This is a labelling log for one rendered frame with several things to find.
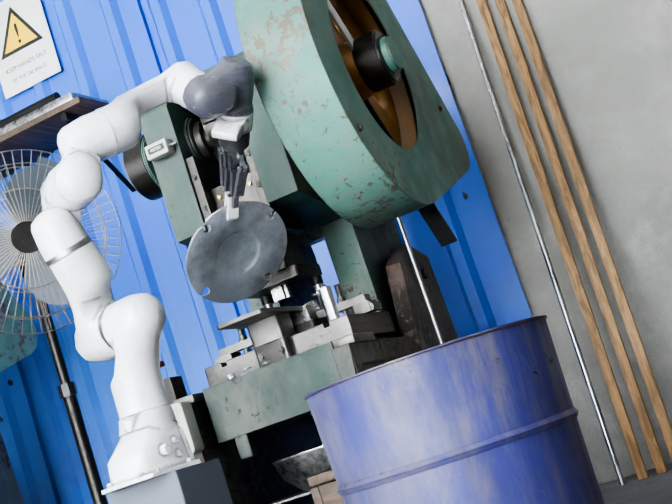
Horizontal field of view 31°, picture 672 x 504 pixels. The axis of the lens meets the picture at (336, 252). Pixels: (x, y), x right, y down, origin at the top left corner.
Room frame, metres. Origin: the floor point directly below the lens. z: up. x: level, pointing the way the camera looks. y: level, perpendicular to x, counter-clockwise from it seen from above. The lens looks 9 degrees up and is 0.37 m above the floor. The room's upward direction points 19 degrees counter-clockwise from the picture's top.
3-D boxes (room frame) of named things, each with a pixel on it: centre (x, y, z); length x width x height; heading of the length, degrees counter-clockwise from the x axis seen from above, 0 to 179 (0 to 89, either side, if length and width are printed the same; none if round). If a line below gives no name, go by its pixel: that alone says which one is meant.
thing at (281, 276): (3.28, 0.17, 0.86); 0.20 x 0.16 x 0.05; 68
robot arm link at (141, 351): (2.56, 0.47, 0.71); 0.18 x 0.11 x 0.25; 49
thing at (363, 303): (3.21, 0.02, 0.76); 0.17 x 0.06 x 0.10; 68
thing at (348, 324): (3.27, 0.18, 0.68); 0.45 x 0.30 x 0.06; 68
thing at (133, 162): (3.38, 0.40, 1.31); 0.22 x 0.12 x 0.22; 158
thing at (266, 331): (3.11, 0.24, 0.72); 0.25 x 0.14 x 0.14; 158
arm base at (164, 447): (2.54, 0.52, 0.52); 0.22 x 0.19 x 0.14; 157
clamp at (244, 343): (3.33, 0.33, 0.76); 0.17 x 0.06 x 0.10; 68
